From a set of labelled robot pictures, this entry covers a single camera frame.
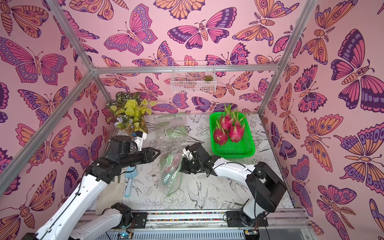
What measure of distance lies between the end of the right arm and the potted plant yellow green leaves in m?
0.40

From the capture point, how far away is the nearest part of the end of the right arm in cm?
63

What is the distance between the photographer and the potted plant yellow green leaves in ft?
2.94
